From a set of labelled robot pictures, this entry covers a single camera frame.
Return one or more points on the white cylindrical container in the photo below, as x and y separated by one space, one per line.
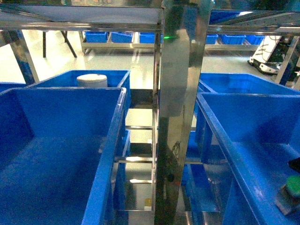
92 81

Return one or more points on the blue bin lower left rack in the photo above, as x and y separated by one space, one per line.
258 135

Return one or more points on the blue bin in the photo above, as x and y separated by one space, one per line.
116 78
241 83

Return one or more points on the blue bin rear right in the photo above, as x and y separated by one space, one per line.
241 83

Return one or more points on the blue bin rack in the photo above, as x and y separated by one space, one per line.
258 135
57 154

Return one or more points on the blue bin upper left rack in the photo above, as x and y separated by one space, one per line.
57 154

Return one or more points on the left side steel rack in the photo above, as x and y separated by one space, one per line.
178 64

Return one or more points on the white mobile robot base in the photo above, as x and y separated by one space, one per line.
270 53

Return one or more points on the blue bin rear left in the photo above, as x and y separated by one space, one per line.
116 78

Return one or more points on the green push button switch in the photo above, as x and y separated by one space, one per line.
287 198

